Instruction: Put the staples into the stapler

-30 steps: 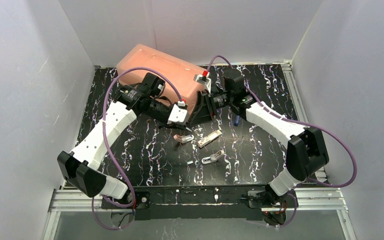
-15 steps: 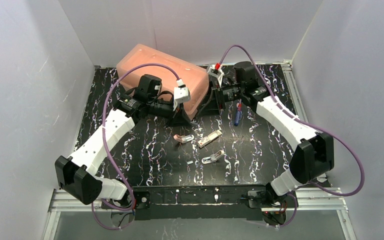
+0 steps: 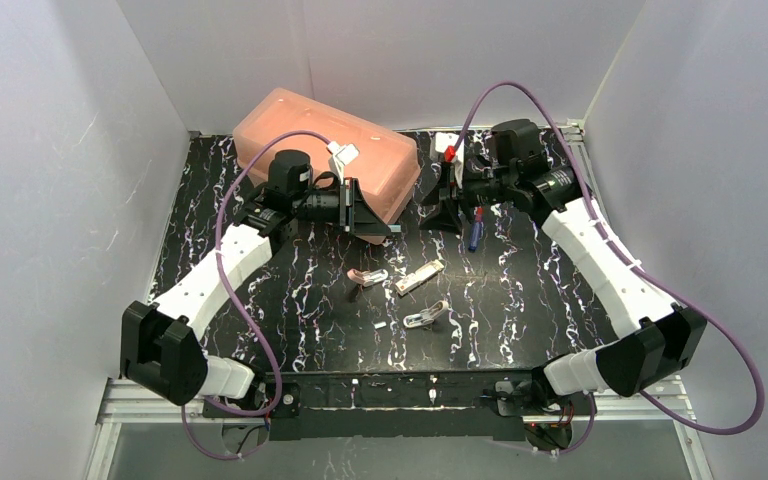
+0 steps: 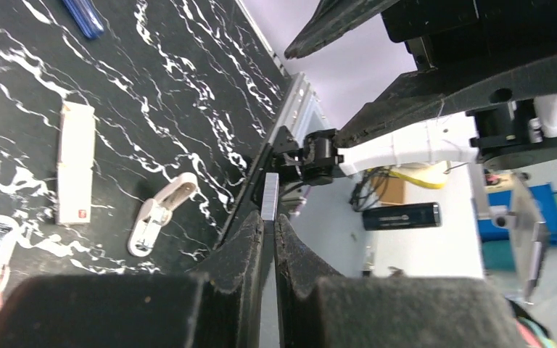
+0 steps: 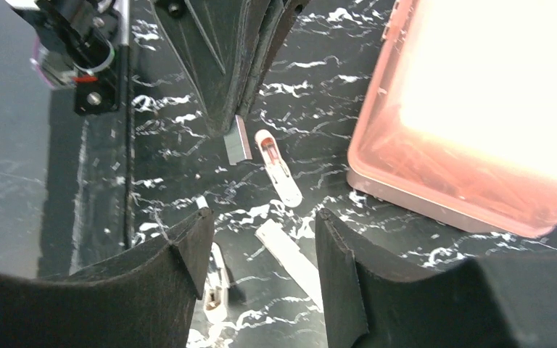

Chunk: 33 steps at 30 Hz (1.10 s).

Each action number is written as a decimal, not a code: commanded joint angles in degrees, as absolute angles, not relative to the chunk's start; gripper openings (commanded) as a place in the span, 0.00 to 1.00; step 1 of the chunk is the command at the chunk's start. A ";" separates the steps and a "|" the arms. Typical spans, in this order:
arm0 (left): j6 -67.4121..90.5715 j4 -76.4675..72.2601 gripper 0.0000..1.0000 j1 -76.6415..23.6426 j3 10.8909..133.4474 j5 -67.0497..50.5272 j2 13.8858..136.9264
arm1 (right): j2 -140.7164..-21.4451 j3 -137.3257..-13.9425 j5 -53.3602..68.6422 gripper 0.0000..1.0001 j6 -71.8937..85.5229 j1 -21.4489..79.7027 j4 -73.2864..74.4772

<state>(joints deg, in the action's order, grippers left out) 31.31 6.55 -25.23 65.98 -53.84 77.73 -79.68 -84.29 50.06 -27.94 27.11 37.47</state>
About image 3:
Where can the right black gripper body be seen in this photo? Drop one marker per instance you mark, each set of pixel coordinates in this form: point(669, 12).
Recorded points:
point(456, 188)

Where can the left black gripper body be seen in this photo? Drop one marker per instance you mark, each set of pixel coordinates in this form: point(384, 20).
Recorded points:
point(345, 205)

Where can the pink mini stapler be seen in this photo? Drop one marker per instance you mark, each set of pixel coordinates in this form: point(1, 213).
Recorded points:
point(367, 278)

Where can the white mini stapler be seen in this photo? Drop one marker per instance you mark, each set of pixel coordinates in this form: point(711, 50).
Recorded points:
point(427, 316)

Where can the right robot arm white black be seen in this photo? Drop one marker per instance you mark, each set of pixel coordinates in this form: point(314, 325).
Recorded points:
point(656, 335)

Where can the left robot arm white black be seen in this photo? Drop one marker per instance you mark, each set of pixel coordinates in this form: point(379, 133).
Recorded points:
point(161, 341)

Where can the blue red pen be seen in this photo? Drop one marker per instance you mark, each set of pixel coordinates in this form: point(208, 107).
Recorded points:
point(476, 232)

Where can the pink translucent plastic box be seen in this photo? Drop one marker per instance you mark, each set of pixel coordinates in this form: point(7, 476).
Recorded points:
point(387, 166)

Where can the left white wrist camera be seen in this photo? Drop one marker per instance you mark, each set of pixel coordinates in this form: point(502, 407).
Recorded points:
point(341, 155)

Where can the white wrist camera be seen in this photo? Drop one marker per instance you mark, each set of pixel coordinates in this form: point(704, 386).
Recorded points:
point(446, 141)
point(341, 155)

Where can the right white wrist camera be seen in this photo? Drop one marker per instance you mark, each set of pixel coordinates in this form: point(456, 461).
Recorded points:
point(446, 141)

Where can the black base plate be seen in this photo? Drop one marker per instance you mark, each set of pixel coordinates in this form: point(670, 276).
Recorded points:
point(502, 405)

